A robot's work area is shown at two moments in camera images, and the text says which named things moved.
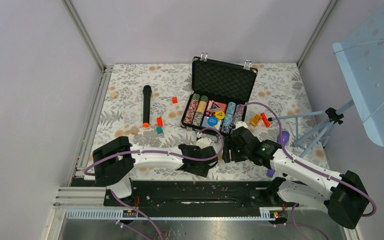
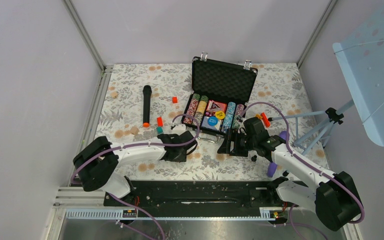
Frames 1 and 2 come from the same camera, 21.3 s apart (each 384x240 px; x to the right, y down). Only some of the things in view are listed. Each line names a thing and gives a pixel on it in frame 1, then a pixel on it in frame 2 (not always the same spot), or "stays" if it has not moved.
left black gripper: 202,171 → 182,158
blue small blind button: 212,121 stays
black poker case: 220,92 stays
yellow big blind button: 220,115 stays
